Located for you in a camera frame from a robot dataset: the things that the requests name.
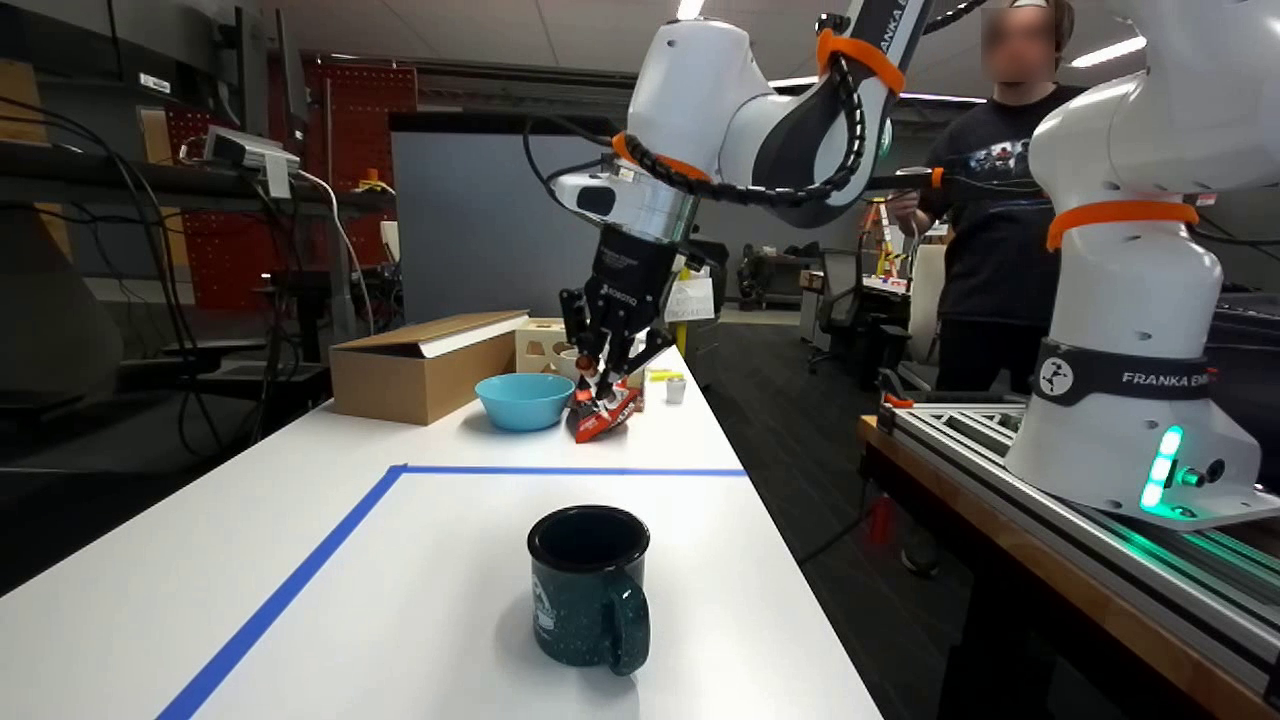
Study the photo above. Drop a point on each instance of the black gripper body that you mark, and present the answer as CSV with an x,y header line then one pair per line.
x,y
622,292

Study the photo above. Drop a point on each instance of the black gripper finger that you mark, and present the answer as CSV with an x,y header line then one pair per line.
x,y
622,364
587,341

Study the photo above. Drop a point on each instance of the orange capped sharpie marker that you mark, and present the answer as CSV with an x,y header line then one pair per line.
x,y
587,382

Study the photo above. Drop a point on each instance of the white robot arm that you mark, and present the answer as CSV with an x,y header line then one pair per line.
x,y
1122,413

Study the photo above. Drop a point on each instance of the small cream carton box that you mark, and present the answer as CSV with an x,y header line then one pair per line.
x,y
542,347

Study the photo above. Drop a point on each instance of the red snack bag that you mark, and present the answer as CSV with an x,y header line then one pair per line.
x,y
602,418

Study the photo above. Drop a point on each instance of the light blue plastic bowl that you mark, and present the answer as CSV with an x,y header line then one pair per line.
x,y
527,403

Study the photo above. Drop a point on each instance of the brown cardboard box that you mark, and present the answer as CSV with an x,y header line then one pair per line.
x,y
421,373

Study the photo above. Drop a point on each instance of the grey metal cabinet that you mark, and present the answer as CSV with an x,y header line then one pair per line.
x,y
476,231

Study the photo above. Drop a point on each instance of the dark green enamel mug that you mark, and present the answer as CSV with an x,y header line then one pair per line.
x,y
591,606

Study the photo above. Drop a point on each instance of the person in dark shirt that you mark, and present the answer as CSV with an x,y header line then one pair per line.
x,y
999,272

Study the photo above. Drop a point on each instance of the blue tape line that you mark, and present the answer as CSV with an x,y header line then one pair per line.
x,y
201,687

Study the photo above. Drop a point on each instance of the white box with cable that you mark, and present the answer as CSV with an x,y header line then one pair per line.
x,y
274,160

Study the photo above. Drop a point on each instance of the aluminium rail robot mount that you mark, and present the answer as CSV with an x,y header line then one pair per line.
x,y
1206,553

